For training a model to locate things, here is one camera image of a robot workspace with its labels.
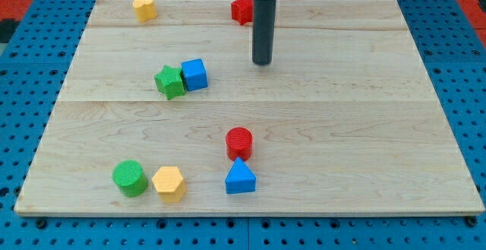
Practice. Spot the green star block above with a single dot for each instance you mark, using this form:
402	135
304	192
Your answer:
169	82

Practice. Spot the red star block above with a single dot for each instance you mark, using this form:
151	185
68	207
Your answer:
242	11

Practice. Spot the red cylinder block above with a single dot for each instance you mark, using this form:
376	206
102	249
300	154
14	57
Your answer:
239	144

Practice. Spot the blue cube block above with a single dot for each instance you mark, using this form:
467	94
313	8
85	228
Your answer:
194	74

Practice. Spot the blue triangle block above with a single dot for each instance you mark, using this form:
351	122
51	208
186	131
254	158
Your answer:
240	178

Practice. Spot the yellow hexagon block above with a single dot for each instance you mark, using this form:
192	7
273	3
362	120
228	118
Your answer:
169	184

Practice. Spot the light wooden board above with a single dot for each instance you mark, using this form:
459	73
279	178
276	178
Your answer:
345	120

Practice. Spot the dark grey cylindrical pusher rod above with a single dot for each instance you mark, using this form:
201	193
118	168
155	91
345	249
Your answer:
264	14

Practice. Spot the green cylinder block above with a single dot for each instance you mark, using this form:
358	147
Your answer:
130	179

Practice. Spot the yellow heart block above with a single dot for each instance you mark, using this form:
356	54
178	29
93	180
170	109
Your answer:
144	10

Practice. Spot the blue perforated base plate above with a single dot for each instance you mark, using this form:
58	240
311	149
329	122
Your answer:
35	61

